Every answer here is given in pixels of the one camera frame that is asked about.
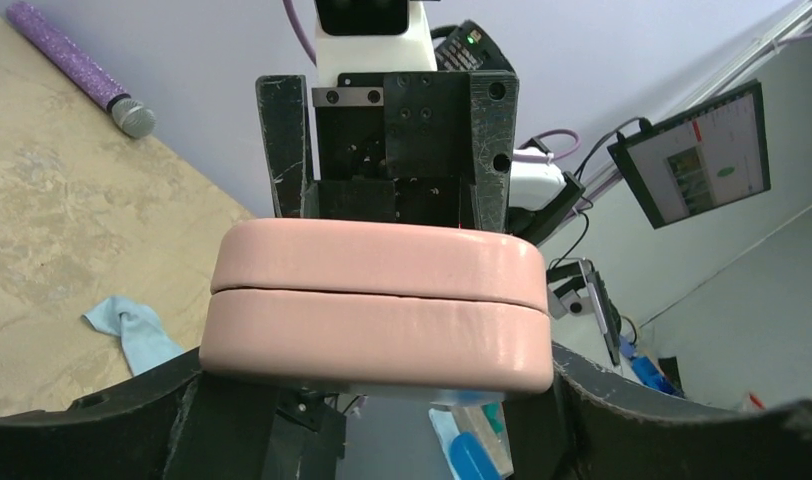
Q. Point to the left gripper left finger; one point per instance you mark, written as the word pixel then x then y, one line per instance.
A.
pixel 173 422

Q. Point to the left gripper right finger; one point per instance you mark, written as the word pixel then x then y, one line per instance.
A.
pixel 595 424

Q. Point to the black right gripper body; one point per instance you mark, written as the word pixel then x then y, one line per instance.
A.
pixel 392 147

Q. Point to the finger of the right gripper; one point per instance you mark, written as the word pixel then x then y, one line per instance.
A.
pixel 284 122
pixel 493 111

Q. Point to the pink glasses case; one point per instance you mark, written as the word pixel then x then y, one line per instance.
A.
pixel 347 305

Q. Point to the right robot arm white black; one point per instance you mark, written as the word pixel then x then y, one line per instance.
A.
pixel 540 195

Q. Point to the blue cloth crumpled right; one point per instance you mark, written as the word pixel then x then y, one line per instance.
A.
pixel 142 337

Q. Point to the blue plastic object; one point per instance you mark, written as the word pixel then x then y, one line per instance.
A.
pixel 470 460

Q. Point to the purple microphone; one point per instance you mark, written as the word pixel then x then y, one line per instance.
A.
pixel 130 115

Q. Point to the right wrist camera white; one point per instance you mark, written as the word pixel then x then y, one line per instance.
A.
pixel 371 37

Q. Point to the wall monitor screen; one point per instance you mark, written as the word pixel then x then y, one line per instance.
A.
pixel 711 155

